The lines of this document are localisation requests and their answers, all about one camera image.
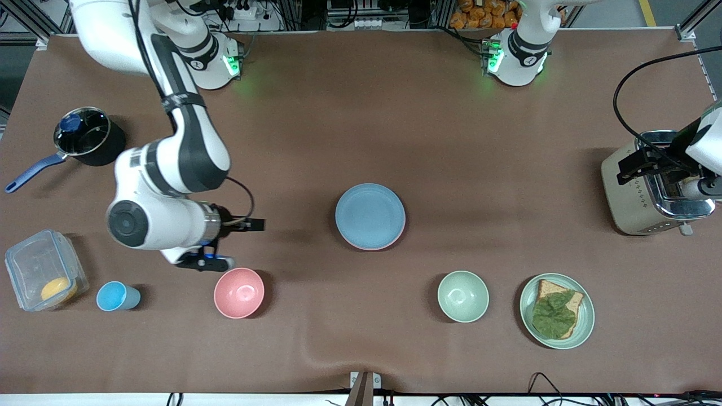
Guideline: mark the yellow round food piece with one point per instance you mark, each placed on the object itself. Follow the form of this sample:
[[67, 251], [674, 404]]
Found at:
[[57, 289]]

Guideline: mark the clear plastic container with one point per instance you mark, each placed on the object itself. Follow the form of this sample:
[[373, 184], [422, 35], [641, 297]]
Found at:
[[39, 262]]

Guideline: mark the white power strip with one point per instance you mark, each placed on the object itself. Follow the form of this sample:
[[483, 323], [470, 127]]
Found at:
[[371, 23]]

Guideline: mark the blue cup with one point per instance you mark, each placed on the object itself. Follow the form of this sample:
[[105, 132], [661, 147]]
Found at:
[[115, 296]]

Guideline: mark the pink plate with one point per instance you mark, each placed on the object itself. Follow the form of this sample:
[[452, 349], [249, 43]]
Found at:
[[375, 248]]

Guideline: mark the metal camera bracket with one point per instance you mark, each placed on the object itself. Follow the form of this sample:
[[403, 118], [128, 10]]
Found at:
[[365, 389]]

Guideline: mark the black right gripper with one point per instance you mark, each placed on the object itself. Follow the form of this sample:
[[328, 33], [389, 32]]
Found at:
[[225, 219]]

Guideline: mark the brown table cloth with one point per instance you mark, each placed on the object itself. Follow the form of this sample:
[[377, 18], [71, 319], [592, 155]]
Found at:
[[395, 124]]

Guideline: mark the green plate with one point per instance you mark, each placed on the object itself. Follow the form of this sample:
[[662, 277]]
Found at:
[[586, 318]]

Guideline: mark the pile of orange buns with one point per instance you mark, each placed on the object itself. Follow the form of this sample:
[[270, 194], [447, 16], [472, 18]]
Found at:
[[485, 14]]

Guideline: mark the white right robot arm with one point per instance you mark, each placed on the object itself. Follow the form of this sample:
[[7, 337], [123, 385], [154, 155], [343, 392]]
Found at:
[[192, 146]]

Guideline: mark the silver toaster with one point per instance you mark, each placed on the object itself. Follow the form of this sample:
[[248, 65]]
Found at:
[[632, 203]]

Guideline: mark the green bowl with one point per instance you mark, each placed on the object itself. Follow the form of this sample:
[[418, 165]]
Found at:
[[463, 296]]

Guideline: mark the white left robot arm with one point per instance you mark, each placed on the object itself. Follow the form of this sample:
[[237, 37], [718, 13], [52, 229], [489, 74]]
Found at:
[[522, 56]]

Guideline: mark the green lettuce leaf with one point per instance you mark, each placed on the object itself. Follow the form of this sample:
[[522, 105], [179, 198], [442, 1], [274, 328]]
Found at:
[[555, 318]]

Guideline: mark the aluminium frame profile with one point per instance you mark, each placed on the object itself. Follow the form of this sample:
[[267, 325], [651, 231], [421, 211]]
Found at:
[[45, 25], [696, 22]]

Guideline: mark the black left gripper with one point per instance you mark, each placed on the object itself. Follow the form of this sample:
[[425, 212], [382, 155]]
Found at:
[[672, 156]]

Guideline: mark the toast bread slice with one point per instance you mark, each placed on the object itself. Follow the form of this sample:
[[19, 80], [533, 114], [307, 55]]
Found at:
[[550, 287]]

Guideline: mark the blue plate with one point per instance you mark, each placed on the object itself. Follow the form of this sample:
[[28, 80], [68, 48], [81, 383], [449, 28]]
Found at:
[[369, 215]]

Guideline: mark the glass lid with blue knob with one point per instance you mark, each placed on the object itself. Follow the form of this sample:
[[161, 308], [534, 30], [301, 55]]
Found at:
[[90, 134]]

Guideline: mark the pink bowl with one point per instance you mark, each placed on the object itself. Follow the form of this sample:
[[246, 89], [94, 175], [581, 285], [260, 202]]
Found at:
[[239, 293]]

